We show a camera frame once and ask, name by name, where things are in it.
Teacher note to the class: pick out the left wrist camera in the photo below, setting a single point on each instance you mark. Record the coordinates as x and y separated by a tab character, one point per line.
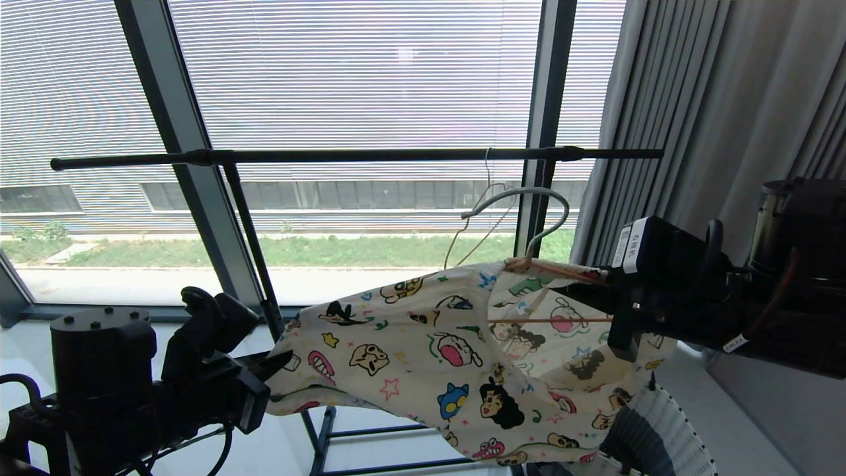
211	324

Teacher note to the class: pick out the cream printed garment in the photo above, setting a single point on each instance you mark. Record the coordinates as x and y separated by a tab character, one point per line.
410	357

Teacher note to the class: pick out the black clothes rack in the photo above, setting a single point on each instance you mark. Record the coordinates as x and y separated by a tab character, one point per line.
363	156

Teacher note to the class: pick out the window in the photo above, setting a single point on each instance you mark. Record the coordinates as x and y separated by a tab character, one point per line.
363	79

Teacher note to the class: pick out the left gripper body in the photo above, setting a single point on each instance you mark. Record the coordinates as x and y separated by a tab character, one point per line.
205	410

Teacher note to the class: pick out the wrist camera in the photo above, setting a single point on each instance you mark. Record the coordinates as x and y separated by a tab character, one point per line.
211	324
674	251

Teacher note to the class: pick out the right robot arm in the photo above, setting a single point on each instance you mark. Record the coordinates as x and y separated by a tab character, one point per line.
800	277

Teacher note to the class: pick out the beige curtain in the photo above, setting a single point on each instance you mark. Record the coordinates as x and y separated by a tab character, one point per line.
714	119

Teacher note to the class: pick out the white laundry basket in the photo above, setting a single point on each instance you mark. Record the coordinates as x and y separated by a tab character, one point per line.
674	436

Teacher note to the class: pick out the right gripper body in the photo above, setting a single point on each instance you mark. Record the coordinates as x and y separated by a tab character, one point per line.
681	314

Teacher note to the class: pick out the pink clothes hanger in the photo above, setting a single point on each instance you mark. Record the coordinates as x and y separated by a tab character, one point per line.
522	192
488	178

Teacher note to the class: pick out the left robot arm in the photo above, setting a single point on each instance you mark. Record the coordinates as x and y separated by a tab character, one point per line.
102	357

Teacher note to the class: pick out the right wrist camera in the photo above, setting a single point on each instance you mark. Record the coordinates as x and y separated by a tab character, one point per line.
674	251

